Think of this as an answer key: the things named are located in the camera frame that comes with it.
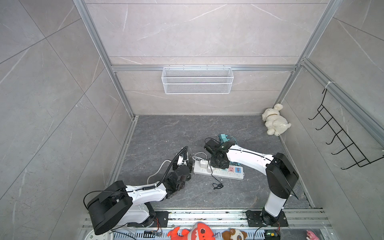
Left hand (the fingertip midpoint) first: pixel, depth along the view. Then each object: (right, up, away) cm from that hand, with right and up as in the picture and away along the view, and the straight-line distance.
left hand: (185, 152), depth 83 cm
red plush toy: (+7, -32, -19) cm, 38 cm away
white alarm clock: (-34, -35, -17) cm, 52 cm away
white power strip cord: (-16, -10, +10) cm, 22 cm away
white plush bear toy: (+63, +16, +20) cm, 68 cm away
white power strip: (+29, -13, +5) cm, 32 cm away
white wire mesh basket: (+7, +46, +18) cm, 50 cm away
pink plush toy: (+59, -36, -15) cm, 71 cm away
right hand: (+18, -8, +6) cm, 21 cm away
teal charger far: (+26, +7, +21) cm, 34 cm away
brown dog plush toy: (+24, -36, -15) cm, 45 cm away
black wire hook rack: (+72, +2, -22) cm, 76 cm away
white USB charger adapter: (+11, -7, +2) cm, 13 cm away
